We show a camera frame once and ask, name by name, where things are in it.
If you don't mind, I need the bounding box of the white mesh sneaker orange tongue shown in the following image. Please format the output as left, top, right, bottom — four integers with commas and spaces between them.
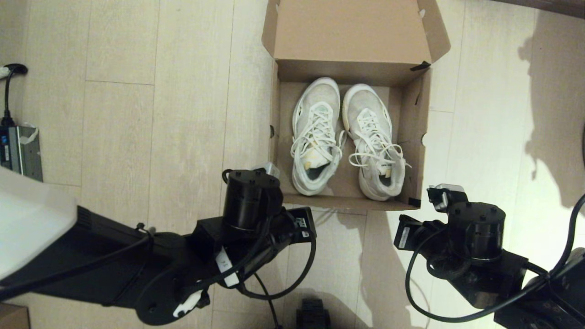
290, 77, 346, 196

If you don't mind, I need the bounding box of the brown cardboard shoe box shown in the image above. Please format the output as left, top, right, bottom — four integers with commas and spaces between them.
261, 0, 451, 211

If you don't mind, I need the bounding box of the black and silver robot base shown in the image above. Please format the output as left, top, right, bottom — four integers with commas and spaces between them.
296, 299, 330, 329

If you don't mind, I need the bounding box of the brown cardboard piece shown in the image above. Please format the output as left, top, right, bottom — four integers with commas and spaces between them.
0, 302, 31, 329

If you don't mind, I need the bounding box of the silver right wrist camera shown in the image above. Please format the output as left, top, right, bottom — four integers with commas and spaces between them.
427, 184, 469, 212

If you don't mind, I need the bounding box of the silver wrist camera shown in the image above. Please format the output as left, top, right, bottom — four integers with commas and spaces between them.
254, 162, 280, 179
427, 184, 469, 212

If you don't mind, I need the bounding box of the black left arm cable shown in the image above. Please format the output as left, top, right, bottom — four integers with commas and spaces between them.
222, 228, 317, 301

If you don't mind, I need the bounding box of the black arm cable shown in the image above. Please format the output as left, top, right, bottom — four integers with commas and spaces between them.
222, 228, 317, 301
405, 192, 585, 323

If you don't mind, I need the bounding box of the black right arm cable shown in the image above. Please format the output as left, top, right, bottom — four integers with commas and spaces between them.
405, 192, 585, 323

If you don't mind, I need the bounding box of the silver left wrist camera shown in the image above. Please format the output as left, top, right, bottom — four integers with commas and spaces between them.
254, 162, 280, 179

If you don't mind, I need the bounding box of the black plug with cable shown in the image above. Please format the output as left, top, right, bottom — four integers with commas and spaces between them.
0, 63, 28, 127

